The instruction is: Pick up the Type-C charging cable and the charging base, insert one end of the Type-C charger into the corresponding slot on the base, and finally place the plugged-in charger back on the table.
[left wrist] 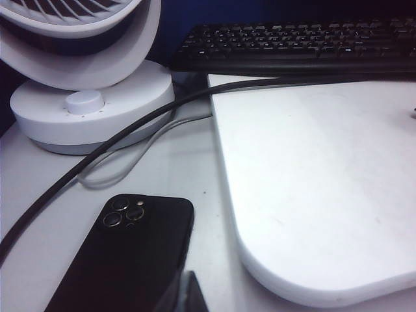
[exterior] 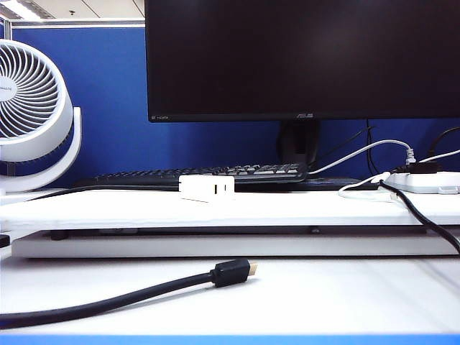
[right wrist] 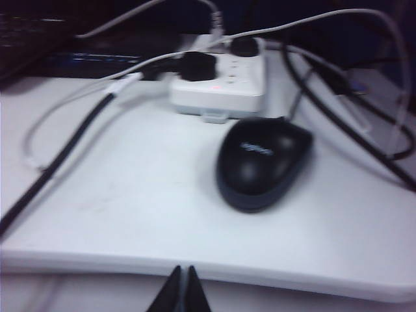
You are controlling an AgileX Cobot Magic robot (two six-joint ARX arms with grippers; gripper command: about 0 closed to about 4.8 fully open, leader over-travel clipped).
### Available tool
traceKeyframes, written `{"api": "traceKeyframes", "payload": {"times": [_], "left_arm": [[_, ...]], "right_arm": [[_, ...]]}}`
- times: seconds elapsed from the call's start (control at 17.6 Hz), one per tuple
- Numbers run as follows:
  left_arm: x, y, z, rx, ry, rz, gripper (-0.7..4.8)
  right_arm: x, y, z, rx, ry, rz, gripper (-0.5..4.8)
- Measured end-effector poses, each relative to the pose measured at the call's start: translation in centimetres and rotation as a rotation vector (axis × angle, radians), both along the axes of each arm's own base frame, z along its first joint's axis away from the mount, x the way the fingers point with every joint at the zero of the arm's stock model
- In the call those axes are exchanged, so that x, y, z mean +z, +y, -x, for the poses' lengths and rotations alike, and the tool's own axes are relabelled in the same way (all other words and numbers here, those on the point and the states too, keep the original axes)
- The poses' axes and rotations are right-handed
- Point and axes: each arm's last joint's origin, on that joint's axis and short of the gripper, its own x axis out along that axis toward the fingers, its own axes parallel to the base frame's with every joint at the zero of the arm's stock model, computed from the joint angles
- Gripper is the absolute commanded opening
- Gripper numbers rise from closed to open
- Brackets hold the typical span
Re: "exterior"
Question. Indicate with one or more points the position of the white charging base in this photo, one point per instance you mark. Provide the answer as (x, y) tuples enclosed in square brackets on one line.
[(196, 187)]

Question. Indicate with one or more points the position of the white base board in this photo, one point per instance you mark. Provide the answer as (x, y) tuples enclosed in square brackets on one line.
[(215, 246)]

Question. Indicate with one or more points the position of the white raised board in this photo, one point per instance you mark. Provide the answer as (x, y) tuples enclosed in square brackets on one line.
[(215, 215)]

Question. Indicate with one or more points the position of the black monitor stand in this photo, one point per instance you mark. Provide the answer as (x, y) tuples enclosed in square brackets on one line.
[(298, 143)]

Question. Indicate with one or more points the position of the black keyboard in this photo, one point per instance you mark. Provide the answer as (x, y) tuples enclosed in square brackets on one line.
[(143, 178)]

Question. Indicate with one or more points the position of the black ASUS monitor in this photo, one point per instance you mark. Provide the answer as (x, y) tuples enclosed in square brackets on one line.
[(287, 54)]

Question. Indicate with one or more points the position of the blue office partition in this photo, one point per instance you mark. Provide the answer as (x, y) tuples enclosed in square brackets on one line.
[(108, 90)]

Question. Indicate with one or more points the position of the white desk fan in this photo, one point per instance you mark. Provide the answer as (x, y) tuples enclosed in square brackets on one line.
[(65, 118)]

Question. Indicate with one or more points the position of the black power plug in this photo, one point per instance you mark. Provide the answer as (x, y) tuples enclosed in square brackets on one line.
[(424, 167)]

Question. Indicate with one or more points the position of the white power strip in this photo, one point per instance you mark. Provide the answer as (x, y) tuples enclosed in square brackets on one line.
[(424, 181)]

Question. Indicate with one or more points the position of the small black flat object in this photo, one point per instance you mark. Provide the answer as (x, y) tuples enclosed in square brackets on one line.
[(3, 240)]

